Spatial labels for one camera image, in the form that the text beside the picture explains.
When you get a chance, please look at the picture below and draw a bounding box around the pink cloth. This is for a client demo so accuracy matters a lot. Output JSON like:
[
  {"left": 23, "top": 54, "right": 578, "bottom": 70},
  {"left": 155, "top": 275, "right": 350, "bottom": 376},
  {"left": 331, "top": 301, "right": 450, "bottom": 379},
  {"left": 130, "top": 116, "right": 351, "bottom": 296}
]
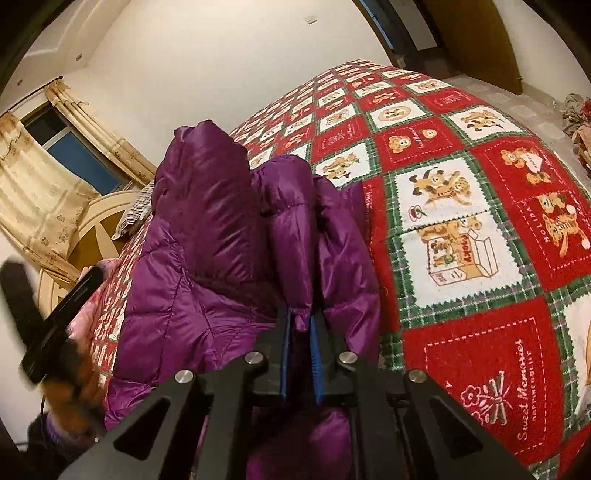
[{"left": 68, "top": 258, "right": 120, "bottom": 344}]

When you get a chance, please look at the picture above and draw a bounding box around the grey striped pillow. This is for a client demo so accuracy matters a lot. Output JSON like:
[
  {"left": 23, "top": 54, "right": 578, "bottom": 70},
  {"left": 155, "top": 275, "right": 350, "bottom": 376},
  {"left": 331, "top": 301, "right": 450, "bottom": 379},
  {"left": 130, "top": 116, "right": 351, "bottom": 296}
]
[{"left": 111, "top": 181, "right": 154, "bottom": 241}]

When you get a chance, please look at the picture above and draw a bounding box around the beige patterned curtain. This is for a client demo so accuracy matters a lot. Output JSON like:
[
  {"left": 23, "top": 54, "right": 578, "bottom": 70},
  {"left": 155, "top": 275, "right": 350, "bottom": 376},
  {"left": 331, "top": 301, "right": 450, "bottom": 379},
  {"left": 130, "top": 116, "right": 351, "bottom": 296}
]
[{"left": 1, "top": 79, "right": 155, "bottom": 284}]

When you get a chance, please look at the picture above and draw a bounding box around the purple down jacket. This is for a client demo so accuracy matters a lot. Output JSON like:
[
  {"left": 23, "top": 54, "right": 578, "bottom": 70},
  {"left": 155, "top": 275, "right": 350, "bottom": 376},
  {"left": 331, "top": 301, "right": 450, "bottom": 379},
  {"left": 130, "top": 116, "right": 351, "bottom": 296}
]
[{"left": 103, "top": 119, "right": 382, "bottom": 480}]

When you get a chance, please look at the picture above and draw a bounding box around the clutter pile on floor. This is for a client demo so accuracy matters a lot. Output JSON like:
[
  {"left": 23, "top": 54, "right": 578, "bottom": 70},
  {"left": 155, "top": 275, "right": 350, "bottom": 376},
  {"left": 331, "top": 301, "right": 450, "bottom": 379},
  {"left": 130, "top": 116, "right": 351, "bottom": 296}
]
[{"left": 561, "top": 93, "right": 591, "bottom": 175}]

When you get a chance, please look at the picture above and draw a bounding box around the red patchwork bed quilt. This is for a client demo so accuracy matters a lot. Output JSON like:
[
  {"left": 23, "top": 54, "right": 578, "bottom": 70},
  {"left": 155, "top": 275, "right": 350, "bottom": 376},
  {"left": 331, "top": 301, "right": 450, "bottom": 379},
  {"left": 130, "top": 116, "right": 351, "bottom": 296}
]
[{"left": 92, "top": 60, "right": 590, "bottom": 479}]

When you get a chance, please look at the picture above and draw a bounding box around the brown wooden door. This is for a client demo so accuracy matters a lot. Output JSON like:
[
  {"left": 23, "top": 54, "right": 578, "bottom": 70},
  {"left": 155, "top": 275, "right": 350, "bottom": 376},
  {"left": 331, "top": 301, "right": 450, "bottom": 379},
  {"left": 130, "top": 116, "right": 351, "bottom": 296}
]
[{"left": 421, "top": 0, "right": 523, "bottom": 95}]

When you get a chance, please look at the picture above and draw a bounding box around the person's left hand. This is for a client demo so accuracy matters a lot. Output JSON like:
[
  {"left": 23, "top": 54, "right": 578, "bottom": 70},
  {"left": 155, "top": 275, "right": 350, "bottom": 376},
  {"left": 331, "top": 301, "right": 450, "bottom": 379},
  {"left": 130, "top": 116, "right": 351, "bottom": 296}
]
[{"left": 42, "top": 343, "right": 105, "bottom": 439}]

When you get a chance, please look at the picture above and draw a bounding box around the window with blue pane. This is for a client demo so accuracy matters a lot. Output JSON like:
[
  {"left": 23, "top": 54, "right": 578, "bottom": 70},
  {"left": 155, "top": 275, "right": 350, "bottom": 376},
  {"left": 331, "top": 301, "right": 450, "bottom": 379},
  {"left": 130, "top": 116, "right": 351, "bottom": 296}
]
[{"left": 22, "top": 105, "right": 134, "bottom": 195}]

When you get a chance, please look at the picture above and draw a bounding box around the cream wooden headboard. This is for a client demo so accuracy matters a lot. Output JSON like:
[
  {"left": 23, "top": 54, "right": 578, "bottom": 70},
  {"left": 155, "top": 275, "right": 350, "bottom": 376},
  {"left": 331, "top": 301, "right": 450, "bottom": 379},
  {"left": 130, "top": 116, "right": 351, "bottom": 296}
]
[{"left": 37, "top": 190, "right": 139, "bottom": 317}]

